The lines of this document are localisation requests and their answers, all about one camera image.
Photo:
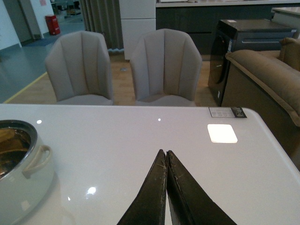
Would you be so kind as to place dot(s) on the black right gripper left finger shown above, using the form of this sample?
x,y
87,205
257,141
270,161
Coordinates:
x,y
148,208

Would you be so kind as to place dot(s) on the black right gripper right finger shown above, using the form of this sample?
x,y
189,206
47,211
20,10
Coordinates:
x,y
189,204

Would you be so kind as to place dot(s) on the white electric cooking pot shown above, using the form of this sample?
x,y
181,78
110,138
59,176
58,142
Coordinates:
x,y
26,170

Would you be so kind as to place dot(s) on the black white table sticker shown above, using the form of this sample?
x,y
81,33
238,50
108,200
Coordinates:
x,y
227,112

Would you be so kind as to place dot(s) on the right beige upholstered chair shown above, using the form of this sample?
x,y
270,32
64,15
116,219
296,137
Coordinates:
x,y
165,67

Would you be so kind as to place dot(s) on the beige upholstered chair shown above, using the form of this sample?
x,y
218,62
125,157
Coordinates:
x,y
79,69
165,67

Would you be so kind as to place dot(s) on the brown sofa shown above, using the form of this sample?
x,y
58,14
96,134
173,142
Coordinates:
x,y
268,82

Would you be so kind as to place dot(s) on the left beige upholstered chair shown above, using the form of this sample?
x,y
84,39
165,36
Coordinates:
x,y
79,69

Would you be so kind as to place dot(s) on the dark kitchen counter cabinet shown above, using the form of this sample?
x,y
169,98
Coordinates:
x,y
200,19

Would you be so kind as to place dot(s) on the white pillar cabinet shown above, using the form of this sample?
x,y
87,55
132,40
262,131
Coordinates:
x,y
137,17

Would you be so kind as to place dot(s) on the grey green curtain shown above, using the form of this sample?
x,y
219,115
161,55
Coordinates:
x,y
103,16

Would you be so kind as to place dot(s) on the red fire extinguisher box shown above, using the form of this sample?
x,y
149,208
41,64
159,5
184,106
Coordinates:
x,y
52,24

